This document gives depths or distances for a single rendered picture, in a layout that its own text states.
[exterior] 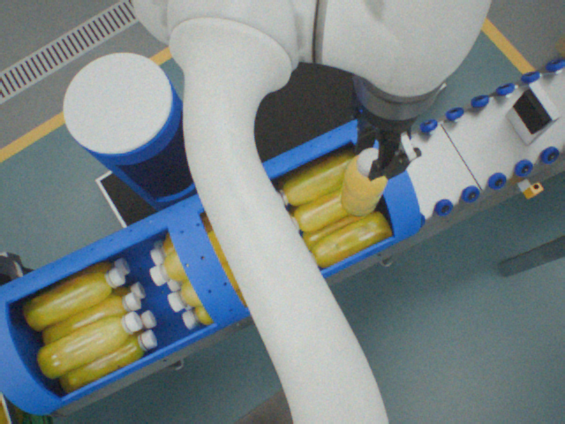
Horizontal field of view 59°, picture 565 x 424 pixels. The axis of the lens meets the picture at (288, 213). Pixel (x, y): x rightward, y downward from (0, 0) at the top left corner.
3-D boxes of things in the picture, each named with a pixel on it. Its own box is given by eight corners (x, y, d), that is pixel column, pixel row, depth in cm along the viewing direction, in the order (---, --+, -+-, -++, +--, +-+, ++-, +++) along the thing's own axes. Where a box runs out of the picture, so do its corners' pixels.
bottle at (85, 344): (57, 385, 103) (139, 344, 104) (36, 370, 98) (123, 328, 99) (56, 357, 108) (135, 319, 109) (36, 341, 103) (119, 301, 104)
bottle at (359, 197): (335, 210, 94) (342, 178, 76) (345, 177, 96) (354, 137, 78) (372, 221, 93) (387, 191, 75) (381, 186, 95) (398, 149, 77)
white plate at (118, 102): (43, 131, 125) (45, 132, 126) (140, 168, 121) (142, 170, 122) (94, 39, 131) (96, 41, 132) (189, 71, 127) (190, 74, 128)
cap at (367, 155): (354, 172, 77) (355, 168, 75) (361, 149, 78) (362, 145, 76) (379, 179, 76) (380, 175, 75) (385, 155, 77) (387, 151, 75)
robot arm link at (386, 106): (422, 0, 49) (410, 35, 55) (340, 37, 49) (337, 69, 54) (470, 73, 47) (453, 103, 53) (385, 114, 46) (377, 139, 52)
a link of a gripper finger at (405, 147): (401, 103, 57) (425, 137, 55) (398, 129, 62) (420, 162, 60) (382, 111, 57) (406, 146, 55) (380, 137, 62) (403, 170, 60)
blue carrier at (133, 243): (410, 246, 121) (434, 209, 94) (74, 411, 115) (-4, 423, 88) (355, 149, 129) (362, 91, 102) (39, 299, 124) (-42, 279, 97)
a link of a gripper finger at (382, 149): (403, 106, 59) (409, 114, 59) (397, 155, 69) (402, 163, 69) (373, 119, 59) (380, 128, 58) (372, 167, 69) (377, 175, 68)
